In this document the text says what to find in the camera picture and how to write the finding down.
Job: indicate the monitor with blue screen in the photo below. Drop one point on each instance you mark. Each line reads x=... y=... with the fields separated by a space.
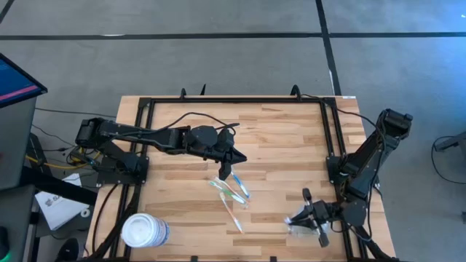
x=14 y=83

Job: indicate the black desk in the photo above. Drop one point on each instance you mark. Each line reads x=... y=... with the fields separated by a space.
x=54 y=187

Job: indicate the white tape roll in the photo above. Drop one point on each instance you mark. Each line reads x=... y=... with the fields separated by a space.
x=82 y=212

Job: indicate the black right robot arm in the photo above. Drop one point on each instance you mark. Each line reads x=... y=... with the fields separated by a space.
x=367 y=156

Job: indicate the black aluminium table frame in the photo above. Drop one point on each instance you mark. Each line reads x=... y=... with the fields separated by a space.
x=236 y=99

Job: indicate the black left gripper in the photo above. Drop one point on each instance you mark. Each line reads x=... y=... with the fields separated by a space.
x=226 y=153

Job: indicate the orange toothbrush yellow bristles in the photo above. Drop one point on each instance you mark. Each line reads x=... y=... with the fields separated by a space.
x=233 y=216

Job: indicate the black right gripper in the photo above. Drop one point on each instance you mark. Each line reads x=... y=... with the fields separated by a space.
x=325 y=216

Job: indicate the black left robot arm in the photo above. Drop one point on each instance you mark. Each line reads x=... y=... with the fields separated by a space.
x=153 y=134

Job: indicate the blue toothbrush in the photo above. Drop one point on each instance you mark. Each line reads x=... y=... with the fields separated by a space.
x=242 y=187

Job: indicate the black round object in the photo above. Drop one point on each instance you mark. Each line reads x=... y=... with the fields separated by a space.
x=73 y=251

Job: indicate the clear plastic bag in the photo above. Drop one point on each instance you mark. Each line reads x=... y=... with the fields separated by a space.
x=298 y=233

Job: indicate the grey stand leg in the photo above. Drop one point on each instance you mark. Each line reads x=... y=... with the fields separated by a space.
x=455 y=142

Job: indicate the white paper booklet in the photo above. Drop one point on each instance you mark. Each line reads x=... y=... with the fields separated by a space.
x=58 y=211

